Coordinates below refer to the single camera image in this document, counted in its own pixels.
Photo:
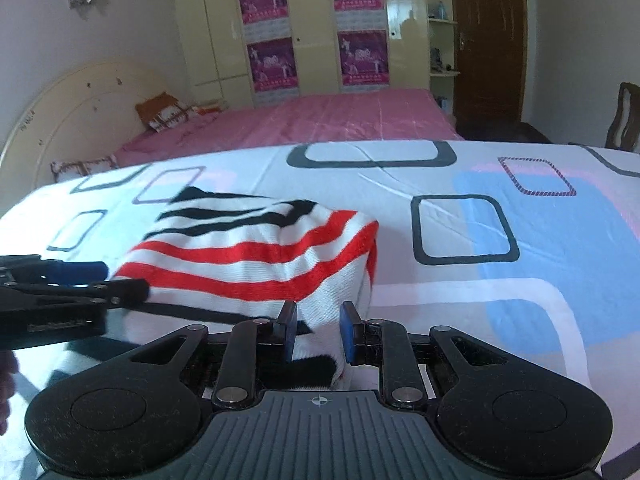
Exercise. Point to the pink bed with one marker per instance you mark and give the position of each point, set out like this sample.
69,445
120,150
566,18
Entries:
325,120

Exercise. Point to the orange white patterned pillow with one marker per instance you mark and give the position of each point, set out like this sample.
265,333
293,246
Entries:
162,112
207,108

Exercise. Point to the blue bottle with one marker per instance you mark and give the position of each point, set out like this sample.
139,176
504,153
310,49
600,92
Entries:
441,9

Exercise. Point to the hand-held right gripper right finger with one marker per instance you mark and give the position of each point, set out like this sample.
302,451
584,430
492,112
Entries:
351,335

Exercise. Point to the red black striped white shirt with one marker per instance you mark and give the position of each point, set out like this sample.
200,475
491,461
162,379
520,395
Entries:
260,260

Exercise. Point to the white geometric print bedsheet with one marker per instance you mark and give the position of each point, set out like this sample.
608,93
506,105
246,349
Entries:
500,310

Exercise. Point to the brown wooden chair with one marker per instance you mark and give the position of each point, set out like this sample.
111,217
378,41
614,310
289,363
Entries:
625,120

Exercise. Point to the cream corner shelf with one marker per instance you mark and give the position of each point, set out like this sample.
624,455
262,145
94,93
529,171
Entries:
440,35

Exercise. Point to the cream curved headboard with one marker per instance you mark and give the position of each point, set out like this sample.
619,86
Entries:
75,105

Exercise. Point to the cream wardrobe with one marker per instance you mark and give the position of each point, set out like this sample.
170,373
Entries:
312,35

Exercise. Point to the red white patterned pillow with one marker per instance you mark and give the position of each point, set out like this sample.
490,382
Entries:
82,167

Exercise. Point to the brown wooden door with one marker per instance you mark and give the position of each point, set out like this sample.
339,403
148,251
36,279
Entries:
490,45

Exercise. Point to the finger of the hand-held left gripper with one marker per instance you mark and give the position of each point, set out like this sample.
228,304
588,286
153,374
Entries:
125,292
75,271

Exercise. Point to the person's left hand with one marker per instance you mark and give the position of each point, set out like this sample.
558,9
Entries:
6,390

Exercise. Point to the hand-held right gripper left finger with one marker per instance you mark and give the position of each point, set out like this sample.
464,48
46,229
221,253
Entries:
288,332

